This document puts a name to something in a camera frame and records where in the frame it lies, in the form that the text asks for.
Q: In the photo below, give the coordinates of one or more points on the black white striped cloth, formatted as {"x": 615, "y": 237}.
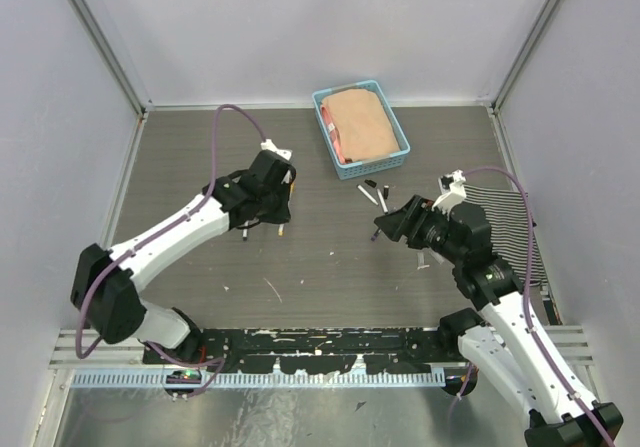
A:
{"x": 505, "y": 211}

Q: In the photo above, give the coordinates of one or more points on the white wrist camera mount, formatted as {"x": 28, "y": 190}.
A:
{"x": 452, "y": 192}
{"x": 269, "y": 145}

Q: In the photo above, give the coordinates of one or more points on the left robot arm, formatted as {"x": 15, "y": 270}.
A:
{"x": 109, "y": 282}

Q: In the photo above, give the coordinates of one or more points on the peach folded towel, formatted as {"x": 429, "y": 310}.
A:
{"x": 358, "y": 126}

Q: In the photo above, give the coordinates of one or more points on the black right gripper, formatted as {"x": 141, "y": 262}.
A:
{"x": 409, "y": 220}

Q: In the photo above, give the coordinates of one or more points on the white marker with yellow end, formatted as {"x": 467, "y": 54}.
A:
{"x": 286, "y": 210}

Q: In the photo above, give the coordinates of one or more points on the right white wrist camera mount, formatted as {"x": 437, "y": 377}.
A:
{"x": 452, "y": 192}

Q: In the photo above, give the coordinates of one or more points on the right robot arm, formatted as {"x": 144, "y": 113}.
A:
{"x": 499, "y": 334}

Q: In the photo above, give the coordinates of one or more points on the short white pen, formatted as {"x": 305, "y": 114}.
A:
{"x": 366, "y": 193}

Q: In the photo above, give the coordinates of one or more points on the purple pen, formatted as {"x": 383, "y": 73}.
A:
{"x": 375, "y": 235}

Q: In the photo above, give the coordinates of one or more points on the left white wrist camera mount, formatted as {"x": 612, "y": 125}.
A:
{"x": 269, "y": 145}

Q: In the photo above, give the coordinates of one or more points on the light blue perforated basket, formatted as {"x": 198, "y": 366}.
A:
{"x": 359, "y": 169}

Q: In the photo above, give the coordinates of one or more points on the light blue slotted cable duct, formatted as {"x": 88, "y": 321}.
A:
{"x": 165, "y": 378}

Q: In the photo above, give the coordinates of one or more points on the white pen with black end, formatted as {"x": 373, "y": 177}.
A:
{"x": 382, "y": 201}

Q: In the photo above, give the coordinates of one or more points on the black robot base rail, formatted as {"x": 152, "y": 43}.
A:
{"x": 323, "y": 351}

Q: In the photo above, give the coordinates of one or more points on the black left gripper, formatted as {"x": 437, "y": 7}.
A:
{"x": 280, "y": 216}

